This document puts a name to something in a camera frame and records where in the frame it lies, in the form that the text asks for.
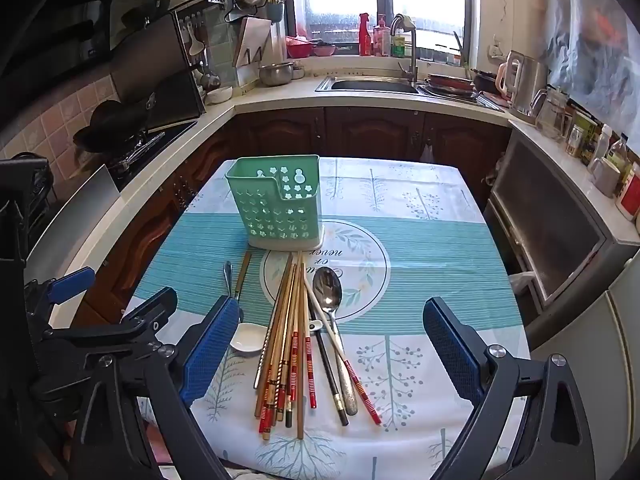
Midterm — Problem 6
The steel chopstick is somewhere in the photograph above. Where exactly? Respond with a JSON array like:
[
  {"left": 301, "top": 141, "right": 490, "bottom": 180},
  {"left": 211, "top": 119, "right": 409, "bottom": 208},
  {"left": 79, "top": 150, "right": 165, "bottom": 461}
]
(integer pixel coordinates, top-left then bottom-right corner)
[{"left": 253, "top": 275, "right": 285, "bottom": 390}]

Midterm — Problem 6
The bamboo chopstick plain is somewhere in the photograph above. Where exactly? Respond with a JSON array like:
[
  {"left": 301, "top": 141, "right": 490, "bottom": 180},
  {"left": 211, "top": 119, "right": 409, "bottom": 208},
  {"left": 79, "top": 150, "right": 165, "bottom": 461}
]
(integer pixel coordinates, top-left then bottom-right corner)
[{"left": 254, "top": 254, "right": 293, "bottom": 419}]

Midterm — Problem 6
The steel fork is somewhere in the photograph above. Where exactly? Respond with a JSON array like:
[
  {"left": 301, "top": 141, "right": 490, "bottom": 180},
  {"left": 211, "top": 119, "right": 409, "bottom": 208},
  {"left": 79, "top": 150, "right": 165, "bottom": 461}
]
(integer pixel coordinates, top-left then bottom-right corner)
[{"left": 222, "top": 261, "right": 233, "bottom": 297}]

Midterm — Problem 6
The long plain wooden chopstick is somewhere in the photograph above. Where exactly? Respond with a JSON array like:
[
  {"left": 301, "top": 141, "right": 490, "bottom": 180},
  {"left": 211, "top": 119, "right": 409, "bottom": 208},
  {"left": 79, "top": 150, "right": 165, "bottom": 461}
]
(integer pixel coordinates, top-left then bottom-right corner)
[{"left": 296, "top": 252, "right": 305, "bottom": 441}]

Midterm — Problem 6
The bamboo chopstick red end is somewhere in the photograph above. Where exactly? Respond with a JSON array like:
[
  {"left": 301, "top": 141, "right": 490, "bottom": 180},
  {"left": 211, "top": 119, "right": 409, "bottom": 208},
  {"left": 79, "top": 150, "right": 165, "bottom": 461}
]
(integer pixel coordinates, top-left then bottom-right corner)
[{"left": 300, "top": 263, "right": 318, "bottom": 410}]

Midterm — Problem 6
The large steel spoon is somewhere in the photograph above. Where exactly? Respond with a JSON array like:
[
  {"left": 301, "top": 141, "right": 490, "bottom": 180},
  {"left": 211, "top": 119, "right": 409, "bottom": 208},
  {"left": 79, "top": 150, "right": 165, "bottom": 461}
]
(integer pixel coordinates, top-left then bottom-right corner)
[{"left": 312, "top": 266, "right": 358, "bottom": 416}]

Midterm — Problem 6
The black chopstick gold band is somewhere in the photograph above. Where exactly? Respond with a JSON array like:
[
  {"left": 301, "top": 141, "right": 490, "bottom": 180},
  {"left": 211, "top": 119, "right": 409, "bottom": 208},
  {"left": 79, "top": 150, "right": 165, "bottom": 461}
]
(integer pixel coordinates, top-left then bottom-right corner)
[{"left": 309, "top": 310, "right": 349, "bottom": 427}]

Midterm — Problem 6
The steel kitchen sink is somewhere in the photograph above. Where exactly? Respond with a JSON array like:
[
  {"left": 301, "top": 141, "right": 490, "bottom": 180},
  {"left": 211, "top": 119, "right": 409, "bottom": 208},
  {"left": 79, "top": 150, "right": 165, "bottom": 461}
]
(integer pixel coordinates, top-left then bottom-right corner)
[{"left": 316, "top": 76, "right": 420, "bottom": 94}]

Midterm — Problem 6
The steel kitchen faucet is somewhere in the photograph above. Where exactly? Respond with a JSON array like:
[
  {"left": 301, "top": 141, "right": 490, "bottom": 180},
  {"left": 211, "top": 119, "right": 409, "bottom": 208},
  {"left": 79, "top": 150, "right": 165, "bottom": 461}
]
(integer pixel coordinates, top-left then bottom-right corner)
[{"left": 390, "top": 13, "right": 418, "bottom": 86}]

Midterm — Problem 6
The white ceramic spoon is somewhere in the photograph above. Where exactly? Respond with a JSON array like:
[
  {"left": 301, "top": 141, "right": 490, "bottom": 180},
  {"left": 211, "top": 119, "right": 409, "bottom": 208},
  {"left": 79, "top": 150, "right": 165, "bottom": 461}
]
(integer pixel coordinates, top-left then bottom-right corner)
[{"left": 230, "top": 323, "right": 268, "bottom": 354}]

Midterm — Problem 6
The green plastic utensil holder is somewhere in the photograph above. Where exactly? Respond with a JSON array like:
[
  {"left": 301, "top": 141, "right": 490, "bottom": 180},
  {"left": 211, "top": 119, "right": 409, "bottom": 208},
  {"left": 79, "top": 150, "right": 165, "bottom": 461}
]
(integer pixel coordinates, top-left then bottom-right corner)
[{"left": 226, "top": 155, "right": 323, "bottom": 252}]

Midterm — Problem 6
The built-in oven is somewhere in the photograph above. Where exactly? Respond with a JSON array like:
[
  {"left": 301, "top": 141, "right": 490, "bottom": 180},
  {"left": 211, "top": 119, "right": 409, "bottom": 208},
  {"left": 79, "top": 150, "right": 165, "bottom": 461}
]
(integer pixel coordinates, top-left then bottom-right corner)
[{"left": 484, "top": 129, "right": 639, "bottom": 318}]

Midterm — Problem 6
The black wok on stove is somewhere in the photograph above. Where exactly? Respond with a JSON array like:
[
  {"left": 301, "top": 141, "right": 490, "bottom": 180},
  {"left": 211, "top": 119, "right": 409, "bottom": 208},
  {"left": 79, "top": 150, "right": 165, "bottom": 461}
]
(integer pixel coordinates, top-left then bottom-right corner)
[{"left": 73, "top": 93, "right": 156, "bottom": 155}]

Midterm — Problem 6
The white small bowl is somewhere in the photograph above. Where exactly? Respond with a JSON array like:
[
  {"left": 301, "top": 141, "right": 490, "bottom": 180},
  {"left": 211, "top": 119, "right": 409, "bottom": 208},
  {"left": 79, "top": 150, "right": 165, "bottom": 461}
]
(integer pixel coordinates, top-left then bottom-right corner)
[{"left": 204, "top": 87, "right": 233, "bottom": 106}]

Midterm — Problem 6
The black range hood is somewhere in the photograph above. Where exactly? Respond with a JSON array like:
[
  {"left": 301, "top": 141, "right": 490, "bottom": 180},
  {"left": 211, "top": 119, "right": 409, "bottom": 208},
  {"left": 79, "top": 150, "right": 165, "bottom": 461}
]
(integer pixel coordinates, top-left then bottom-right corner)
[{"left": 110, "top": 13, "right": 204, "bottom": 130}]

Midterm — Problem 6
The white mug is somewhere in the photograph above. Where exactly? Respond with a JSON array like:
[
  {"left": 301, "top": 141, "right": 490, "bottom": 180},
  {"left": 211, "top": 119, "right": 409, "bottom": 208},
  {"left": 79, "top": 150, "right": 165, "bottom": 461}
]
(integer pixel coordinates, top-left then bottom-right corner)
[{"left": 589, "top": 157, "right": 620, "bottom": 197}]

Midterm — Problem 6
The steel pot on counter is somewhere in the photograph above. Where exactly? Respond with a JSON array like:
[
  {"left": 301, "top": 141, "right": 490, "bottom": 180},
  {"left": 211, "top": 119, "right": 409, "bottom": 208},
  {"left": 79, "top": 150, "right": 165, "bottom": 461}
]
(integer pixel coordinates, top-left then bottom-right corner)
[{"left": 259, "top": 62, "right": 294, "bottom": 87}]

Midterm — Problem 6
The glass pitcher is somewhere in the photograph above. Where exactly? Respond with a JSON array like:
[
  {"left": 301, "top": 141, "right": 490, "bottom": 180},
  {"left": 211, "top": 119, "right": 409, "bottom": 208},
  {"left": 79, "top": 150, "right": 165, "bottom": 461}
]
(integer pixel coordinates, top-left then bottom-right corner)
[{"left": 532, "top": 87, "right": 568, "bottom": 140}]

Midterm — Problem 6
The wooden cutting board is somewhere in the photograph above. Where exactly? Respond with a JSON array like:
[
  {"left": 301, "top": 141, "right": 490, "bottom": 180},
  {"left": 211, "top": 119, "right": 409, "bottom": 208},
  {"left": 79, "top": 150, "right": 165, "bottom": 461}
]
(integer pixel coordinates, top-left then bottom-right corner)
[{"left": 233, "top": 16, "right": 271, "bottom": 68}]

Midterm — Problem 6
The red bowl on sill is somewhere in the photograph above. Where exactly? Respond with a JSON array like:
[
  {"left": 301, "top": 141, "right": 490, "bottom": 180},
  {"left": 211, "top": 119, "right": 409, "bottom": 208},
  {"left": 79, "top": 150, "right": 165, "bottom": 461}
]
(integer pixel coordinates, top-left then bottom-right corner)
[{"left": 285, "top": 36, "right": 314, "bottom": 58}]

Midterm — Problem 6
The red pan by sink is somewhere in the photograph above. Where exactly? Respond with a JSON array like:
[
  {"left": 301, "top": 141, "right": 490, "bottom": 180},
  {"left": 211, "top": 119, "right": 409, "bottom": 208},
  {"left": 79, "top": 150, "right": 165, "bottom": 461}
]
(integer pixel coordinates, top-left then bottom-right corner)
[{"left": 426, "top": 74, "right": 475, "bottom": 93}]

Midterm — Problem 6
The steel electric kettle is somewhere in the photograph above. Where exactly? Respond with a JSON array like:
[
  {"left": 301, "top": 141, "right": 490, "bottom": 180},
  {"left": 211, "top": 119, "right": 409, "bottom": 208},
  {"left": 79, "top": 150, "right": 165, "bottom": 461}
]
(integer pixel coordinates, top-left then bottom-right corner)
[{"left": 495, "top": 50, "right": 549, "bottom": 122}]

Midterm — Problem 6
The red spray bottle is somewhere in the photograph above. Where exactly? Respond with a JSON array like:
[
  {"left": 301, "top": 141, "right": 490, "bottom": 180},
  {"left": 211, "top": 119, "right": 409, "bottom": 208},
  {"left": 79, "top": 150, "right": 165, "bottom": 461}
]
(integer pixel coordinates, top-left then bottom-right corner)
[{"left": 358, "top": 12, "right": 372, "bottom": 56}]

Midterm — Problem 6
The green dish soap bottle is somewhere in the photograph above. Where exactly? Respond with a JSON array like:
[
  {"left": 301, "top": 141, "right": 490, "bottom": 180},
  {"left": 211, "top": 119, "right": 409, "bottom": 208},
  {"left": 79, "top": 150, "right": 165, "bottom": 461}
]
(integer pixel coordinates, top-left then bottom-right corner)
[{"left": 390, "top": 30, "right": 406, "bottom": 58}]

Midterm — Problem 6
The pink soap bottle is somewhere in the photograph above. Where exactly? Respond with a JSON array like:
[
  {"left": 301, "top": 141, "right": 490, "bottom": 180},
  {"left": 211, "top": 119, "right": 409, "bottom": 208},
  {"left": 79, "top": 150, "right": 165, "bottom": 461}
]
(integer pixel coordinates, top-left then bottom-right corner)
[{"left": 372, "top": 14, "right": 390, "bottom": 56}]

